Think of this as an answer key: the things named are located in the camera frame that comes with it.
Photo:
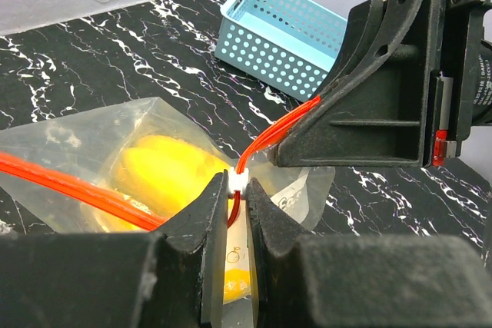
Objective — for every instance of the yellow fake banana bunch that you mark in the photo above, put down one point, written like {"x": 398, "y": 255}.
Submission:
{"x": 161, "y": 175}

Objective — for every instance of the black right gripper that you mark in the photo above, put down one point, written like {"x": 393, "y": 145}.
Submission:
{"x": 376, "y": 104}

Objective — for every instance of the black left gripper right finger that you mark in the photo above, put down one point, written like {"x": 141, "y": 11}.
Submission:
{"x": 346, "y": 274}

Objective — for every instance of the light blue plastic basket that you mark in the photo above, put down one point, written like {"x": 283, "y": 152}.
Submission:
{"x": 290, "y": 45}

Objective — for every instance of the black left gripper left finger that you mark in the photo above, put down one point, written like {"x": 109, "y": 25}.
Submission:
{"x": 169, "y": 277}

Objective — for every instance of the clear zip bag red seal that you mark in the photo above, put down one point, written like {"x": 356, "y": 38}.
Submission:
{"x": 153, "y": 226}

